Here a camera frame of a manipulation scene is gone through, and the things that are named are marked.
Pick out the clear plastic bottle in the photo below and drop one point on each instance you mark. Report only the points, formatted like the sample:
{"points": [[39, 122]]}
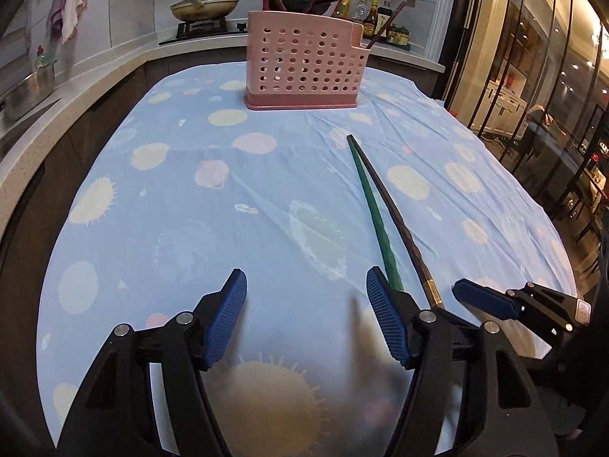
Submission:
{"points": [[360, 9]]}

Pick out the blue planet print tablecloth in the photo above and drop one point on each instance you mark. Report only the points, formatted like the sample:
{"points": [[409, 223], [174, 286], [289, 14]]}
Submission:
{"points": [[190, 209]]}

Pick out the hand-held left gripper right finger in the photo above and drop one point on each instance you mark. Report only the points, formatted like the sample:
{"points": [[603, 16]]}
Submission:
{"points": [[388, 314]]}

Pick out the small dark seasoning jars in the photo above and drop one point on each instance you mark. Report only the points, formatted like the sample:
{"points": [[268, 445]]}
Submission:
{"points": [[400, 35]]}

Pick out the purple hanging cloth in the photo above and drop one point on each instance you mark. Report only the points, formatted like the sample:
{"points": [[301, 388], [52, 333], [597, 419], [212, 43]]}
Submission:
{"points": [[57, 9]]}

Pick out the beige pan with glass lid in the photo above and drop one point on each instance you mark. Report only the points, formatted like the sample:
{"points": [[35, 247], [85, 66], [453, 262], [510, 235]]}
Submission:
{"points": [[209, 5]]}

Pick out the green chopstick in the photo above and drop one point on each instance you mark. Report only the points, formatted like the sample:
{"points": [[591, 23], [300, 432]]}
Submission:
{"points": [[376, 214]]}

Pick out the black wok with lid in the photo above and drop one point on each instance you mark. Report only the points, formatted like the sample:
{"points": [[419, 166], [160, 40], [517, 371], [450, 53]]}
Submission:
{"points": [[297, 4]]}

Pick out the white hanging towel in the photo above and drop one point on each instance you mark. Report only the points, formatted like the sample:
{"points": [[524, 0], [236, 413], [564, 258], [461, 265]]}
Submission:
{"points": [[75, 4]]}

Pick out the green dish soap bottle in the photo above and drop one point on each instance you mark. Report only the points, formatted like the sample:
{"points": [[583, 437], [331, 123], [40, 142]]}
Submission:
{"points": [[45, 57]]}

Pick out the dark soy sauce bottle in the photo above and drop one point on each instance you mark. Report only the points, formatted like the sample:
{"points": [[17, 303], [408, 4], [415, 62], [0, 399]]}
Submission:
{"points": [[383, 21]]}

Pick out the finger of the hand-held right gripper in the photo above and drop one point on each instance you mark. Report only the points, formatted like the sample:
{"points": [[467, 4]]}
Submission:
{"points": [[480, 297]]}

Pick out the yellow cap sauce bottle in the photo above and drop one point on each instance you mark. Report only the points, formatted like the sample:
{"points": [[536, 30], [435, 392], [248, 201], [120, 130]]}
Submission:
{"points": [[371, 19]]}

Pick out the pink perforated utensil basket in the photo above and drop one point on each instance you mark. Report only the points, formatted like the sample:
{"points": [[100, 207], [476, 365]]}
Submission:
{"points": [[295, 57]]}

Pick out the brown chopstick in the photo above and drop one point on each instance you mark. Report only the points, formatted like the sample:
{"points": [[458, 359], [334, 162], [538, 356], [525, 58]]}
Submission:
{"points": [[404, 228]]}

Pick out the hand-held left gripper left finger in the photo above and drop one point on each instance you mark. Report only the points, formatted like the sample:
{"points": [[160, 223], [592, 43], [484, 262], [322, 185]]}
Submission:
{"points": [[223, 319]]}

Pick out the stainless steel pot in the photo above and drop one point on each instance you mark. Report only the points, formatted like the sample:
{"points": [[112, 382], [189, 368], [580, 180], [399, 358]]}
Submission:
{"points": [[28, 93]]}

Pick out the glass sliding door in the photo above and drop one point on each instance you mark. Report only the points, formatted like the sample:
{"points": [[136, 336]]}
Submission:
{"points": [[523, 81]]}

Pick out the black gas stove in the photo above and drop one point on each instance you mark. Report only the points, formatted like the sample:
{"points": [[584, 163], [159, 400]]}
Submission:
{"points": [[204, 29]]}

